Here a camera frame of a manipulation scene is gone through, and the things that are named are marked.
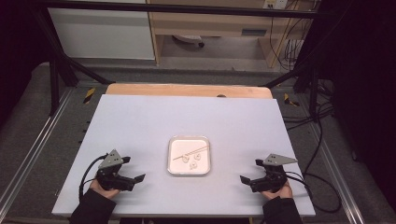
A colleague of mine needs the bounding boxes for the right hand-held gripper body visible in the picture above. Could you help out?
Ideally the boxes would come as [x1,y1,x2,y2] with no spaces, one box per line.
[248,153,298,193]

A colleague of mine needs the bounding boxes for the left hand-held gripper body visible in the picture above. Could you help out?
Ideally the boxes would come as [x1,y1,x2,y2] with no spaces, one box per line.
[94,148,135,191]

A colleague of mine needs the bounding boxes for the white square metal tray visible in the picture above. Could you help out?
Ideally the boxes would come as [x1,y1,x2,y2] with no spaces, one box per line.
[166,135,212,177]

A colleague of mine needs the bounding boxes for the thin metal rod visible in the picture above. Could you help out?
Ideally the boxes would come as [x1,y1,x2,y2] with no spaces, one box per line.
[172,146,209,161]

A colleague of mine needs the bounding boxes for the person's right hand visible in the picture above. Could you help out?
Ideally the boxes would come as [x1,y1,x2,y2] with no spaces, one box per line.
[261,180,293,201]

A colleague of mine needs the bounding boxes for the person's left hand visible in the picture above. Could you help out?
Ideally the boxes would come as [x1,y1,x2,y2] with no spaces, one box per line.
[89,179,120,200]

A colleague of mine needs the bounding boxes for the yellow black floor tape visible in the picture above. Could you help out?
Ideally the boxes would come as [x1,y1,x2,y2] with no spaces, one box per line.
[82,87,96,105]
[283,92,301,107]

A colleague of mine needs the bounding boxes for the white table board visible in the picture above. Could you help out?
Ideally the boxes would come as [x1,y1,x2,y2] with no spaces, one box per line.
[51,93,317,218]

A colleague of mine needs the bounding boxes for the wooden table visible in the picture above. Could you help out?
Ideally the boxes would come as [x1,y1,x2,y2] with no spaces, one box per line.
[105,82,275,100]

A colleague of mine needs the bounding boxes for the dark curtain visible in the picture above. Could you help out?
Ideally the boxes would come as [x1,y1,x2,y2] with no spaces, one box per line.
[0,0,52,125]
[317,0,396,214]

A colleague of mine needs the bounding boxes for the white cabinet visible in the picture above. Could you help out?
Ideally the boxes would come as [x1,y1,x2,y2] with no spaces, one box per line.
[48,7,156,61]

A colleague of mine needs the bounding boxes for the white chair base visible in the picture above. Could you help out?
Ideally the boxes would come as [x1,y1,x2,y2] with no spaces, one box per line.
[172,34,206,49]

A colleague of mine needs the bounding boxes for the light wooden desk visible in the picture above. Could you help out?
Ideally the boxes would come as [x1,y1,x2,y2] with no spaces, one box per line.
[146,0,316,68]

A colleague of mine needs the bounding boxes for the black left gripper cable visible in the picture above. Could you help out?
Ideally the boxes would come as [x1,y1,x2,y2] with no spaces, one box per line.
[78,154,109,201]

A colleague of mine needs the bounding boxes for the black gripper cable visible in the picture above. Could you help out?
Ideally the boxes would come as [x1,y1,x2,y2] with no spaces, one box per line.
[285,170,343,215]
[78,154,109,201]

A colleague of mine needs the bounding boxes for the aluminium floor rail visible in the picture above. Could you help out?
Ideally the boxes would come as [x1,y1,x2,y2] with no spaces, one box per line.
[0,88,75,204]
[306,123,366,224]

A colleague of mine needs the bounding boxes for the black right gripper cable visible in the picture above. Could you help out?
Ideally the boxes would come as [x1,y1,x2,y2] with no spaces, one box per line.
[285,170,343,215]

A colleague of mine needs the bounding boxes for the black floor cables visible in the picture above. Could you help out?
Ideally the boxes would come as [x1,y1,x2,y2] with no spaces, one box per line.
[281,78,336,175]

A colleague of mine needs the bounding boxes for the bundle of hanging cables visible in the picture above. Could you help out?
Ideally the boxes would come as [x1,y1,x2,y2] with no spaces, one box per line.
[268,8,305,72]

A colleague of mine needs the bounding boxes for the white wall socket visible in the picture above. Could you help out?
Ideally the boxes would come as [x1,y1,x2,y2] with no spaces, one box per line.
[262,0,290,10]

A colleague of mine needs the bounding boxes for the black metal frame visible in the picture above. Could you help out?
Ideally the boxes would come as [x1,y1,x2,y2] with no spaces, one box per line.
[33,0,325,119]

